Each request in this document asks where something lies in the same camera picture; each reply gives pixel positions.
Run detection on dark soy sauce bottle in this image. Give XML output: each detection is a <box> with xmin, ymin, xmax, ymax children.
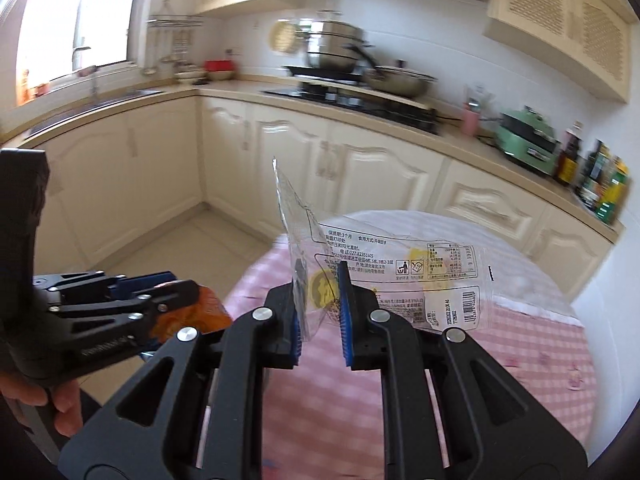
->
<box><xmin>553</xmin><ymin>120</ymin><xmax>582</xmax><ymax>186</ymax></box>

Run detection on round cream steamer tray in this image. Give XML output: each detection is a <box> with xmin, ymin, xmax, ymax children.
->
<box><xmin>268</xmin><ymin>20</ymin><xmax>304</xmax><ymax>54</ymax></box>

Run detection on steel stock pot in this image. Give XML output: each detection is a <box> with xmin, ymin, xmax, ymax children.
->
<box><xmin>306</xmin><ymin>10</ymin><xmax>369</xmax><ymax>74</ymax></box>

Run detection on cream lower cabinets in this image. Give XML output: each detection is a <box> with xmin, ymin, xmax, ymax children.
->
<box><xmin>0</xmin><ymin>79</ymin><xmax>626</xmax><ymax>306</ymax></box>

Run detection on green electric grill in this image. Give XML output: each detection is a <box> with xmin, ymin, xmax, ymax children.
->
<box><xmin>495</xmin><ymin>106</ymin><xmax>560</xmax><ymax>177</ymax></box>

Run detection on clear printed plastic bag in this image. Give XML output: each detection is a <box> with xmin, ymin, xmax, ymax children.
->
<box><xmin>272</xmin><ymin>164</ymin><xmax>494</xmax><ymax>339</ymax></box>

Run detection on pink checkered tablecloth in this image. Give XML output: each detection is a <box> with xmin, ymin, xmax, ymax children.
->
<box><xmin>201</xmin><ymin>209</ymin><xmax>588</xmax><ymax>479</ymax></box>

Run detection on cream upper lattice cabinet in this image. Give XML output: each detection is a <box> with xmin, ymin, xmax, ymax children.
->
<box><xmin>485</xmin><ymin>0</ymin><xmax>639</xmax><ymax>103</ymax></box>

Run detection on black gas stove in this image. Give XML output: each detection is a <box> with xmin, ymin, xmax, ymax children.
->
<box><xmin>264</xmin><ymin>65</ymin><xmax>445</xmax><ymax>134</ymax></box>

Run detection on green yellow bottle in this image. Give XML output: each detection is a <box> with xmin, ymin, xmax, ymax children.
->
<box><xmin>596</xmin><ymin>157</ymin><xmax>629</xmax><ymax>224</ymax></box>

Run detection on steel wok pan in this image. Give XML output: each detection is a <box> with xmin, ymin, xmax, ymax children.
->
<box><xmin>344</xmin><ymin>44</ymin><xmax>437</xmax><ymax>100</ymax></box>

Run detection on dark condiment bottle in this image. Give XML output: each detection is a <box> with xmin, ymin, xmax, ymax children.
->
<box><xmin>575</xmin><ymin>140</ymin><xmax>611</xmax><ymax>211</ymax></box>

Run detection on pink utensil holder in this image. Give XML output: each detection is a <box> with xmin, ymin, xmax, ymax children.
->
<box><xmin>460</xmin><ymin>84</ymin><xmax>494</xmax><ymax>136</ymax></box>

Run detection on person's left hand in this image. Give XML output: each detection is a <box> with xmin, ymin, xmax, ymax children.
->
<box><xmin>1</xmin><ymin>372</ymin><xmax>84</xmax><ymax>437</ymax></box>

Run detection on sink faucet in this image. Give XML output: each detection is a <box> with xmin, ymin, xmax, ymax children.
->
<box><xmin>72</xmin><ymin>46</ymin><xmax>100</xmax><ymax>104</ymax></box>

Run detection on hanging utensil rack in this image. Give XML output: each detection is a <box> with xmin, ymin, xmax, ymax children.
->
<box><xmin>141</xmin><ymin>0</ymin><xmax>205</xmax><ymax>84</ymax></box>

